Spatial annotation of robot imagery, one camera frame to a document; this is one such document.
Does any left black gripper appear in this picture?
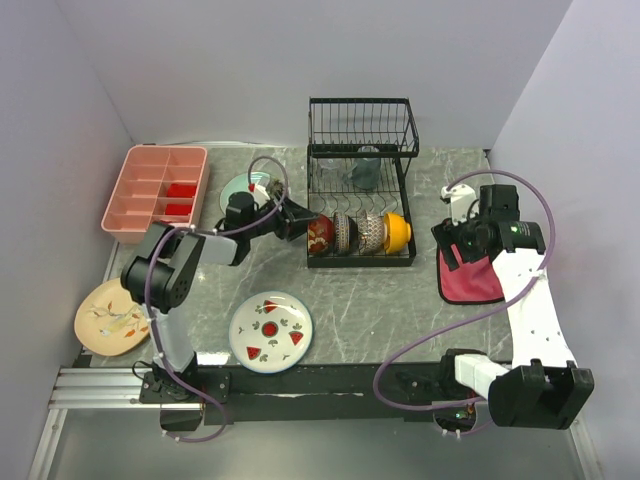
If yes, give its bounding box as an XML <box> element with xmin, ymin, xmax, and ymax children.
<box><xmin>244</xmin><ymin>189</ymin><xmax>318</xmax><ymax>241</ymax></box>

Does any white bowl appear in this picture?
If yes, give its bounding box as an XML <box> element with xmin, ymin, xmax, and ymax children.
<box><xmin>307</xmin><ymin>214</ymin><xmax>335</xmax><ymax>256</ymax></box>

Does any brown glazed bowl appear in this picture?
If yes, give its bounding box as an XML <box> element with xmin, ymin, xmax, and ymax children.
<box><xmin>332</xmin><ymin>212</ymin><xmax>359</xmax><ymax>256</ymax></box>

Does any orange bowl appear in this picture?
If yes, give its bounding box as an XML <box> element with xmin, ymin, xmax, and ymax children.
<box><xmin>383</xmin><ymin>212</ymin><xmax>412</xmax><ymax>254</ymax></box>

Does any mint green flower plate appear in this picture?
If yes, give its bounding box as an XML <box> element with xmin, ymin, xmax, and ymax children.
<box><xmin>219</xmin><ymin>171</ymin><xmax>278</xmax><ymax>214</ymax></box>

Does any clear faceted drinking glass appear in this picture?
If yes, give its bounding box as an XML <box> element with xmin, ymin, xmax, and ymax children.
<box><xmin>317</xmin><ymin>158</ymin><xmax>341</xmax><ymax>178</ymax></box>

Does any black wire dish rack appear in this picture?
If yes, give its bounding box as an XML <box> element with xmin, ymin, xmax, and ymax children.
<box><xmin>305</xmin><ymin>96</ymin><xmax>421</xmax><ymax>269</ymax></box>

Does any patterned purple bowl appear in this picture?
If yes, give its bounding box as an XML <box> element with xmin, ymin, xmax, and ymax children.
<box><xmin>356</xmin><ymin>211</ymin><xmax>387</xmax><ymax>255</ymax></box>

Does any white grey mug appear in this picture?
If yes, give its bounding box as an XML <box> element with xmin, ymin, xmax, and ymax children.
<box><xmin>343</xmin><ymin>145</ymin><xmax>382</xmax><ymax>191</ymax></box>

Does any watermelon pattern plate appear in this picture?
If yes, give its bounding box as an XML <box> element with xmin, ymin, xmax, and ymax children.
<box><xmin>229</xmin><ymin>291</ymin><xmax>314</xmax><ymax>374</ymax></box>

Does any beige bird plate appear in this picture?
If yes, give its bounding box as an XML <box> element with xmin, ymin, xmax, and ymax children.
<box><xmin>74</xmin><ymin>279</ymin><xmax>150</xmax><ymax>357</ymax></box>

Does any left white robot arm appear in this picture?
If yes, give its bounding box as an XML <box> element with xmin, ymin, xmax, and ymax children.
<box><xmin>120</xmin><ymin>192</ymin><xmax>319</xmax><ymax>402</ymax></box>

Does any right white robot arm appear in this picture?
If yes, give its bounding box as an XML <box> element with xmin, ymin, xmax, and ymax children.
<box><xmin>432</xmin><ymin>184</ymin><xmax>595</xmax><ymax>430</ymax></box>

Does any pink red cloth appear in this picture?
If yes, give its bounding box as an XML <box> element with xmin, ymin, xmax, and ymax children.
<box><xmin>437</xmin><ymin>246</ymin><xmax>504</xmax><ymax>305</ymax></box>

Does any red block in tray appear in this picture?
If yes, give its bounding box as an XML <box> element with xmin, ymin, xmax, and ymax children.
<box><xmin>166</xmin><ymin>183</ymin><xmax>197</xmax><ymax>199</ymax></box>
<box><xmin>164</xmin><ymin>203</ymin><xmax>193</xmax><ymax>216</ymax></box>

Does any pink compartment organizer tray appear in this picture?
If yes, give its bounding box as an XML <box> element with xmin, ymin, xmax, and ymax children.
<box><xmin>101</xmin><ymin>145</ymin><xmax>210</xmax><ymax>245</ymax></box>

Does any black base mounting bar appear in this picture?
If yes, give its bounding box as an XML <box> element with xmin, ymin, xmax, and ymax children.
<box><xmin>139</xmin><ymin>362</ymin><xmax>499</xmax><ymax>424</ymax></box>

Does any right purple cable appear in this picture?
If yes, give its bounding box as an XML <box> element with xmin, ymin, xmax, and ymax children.
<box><xmin>373</xmin><ymin>169</ymin><xmax>556</xmax><ymax>437</ymax></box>

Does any purple cable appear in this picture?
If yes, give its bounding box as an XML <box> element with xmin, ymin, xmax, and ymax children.
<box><xmin>142</xmin><ymin>156</ymin><xmax>290</xmax><ymax>446</ymax></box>
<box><xmin>373</xmin><ymin>169</ymin><xmax>556</xmax><ymax>437</ymax></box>

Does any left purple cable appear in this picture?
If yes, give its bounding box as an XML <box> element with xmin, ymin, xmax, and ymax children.
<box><xmin>142</xmin><ymin>156</ymin><xmax>290</xmax><ymax>446</ymax></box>

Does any aluminium rail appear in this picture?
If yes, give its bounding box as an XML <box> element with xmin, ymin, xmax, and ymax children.
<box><xmin>48</xmin><ymin>363</ymin><xmax>151</xmax><ymax>411</ymax></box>

